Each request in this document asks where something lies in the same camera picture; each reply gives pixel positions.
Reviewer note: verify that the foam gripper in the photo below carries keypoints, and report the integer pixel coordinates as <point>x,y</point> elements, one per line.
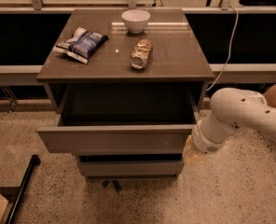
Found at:
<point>202,144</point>

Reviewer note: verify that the grey drawer cabinet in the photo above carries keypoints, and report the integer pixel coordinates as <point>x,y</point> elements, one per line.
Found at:
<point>176,56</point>

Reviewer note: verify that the blue white chip bag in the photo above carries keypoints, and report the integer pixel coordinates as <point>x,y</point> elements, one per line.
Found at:
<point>81,45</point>

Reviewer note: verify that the grey top drawer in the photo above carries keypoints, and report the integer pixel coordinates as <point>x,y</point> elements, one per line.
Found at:
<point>122,119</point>

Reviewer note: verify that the crushed metallic can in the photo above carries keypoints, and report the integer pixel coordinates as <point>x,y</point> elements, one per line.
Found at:
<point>141,54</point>

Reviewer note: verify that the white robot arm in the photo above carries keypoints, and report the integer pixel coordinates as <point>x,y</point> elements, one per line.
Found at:
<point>232,110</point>

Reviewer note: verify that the black floor bar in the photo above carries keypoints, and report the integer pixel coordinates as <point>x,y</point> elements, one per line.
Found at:
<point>34,161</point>

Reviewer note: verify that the grey lower drawer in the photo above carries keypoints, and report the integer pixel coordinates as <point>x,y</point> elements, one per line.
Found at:
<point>131,166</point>

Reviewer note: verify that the grey drawer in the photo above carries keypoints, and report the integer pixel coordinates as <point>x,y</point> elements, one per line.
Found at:
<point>131,166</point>
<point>122,119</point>

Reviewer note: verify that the white ceramic bowl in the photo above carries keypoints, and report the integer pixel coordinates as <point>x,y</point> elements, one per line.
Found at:
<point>135,20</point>

